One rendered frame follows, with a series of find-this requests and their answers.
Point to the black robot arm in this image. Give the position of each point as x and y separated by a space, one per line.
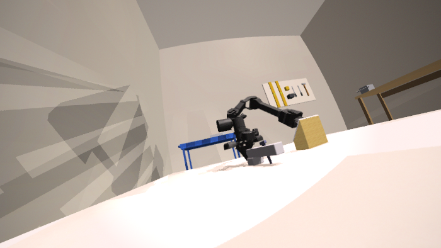
234 119

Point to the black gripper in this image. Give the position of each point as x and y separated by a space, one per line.
240 146

